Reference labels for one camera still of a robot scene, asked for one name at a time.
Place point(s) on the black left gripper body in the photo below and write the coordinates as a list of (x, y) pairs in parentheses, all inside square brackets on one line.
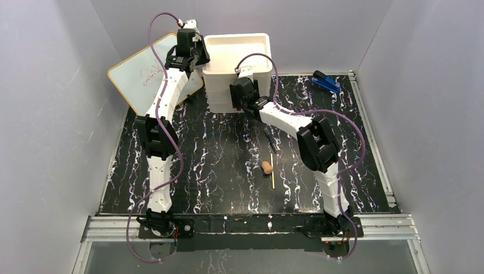
[(202, 52)]

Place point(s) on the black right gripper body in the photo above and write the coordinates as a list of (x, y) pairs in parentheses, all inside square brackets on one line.
[(238, 101)]

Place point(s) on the white plastic drawer organizer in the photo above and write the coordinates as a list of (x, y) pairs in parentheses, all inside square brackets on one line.
[(231, 56)]

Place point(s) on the dark double-ended makeup stick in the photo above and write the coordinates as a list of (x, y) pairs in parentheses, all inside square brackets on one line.
[(271, 140)]

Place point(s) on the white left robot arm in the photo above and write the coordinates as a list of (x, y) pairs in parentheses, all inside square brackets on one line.
[(155, 130)]

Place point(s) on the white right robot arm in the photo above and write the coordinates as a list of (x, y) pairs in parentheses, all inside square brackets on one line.
[(317, 143)]

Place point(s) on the beige makeup sponge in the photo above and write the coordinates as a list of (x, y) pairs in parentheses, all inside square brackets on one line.
[(266, 168)]

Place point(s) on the yellow framed whiteboard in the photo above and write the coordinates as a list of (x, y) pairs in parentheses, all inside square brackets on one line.
[(138, 78)]

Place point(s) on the thin wooden stick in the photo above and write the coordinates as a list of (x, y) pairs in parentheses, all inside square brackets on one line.
[(272, 173)]

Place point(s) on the blue black stapler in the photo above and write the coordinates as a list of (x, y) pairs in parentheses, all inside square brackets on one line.
[(321, 80)]

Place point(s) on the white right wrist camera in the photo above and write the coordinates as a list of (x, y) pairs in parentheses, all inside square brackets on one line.
[(244, 72)]

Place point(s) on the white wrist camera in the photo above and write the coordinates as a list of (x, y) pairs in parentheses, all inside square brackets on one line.
[(191, 24), (244, 72)]

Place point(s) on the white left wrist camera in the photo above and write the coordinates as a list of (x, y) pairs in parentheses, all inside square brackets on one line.
[(191, 24)]

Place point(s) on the aluminium frame rail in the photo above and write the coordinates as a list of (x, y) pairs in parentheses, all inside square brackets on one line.
[(368, 227)]

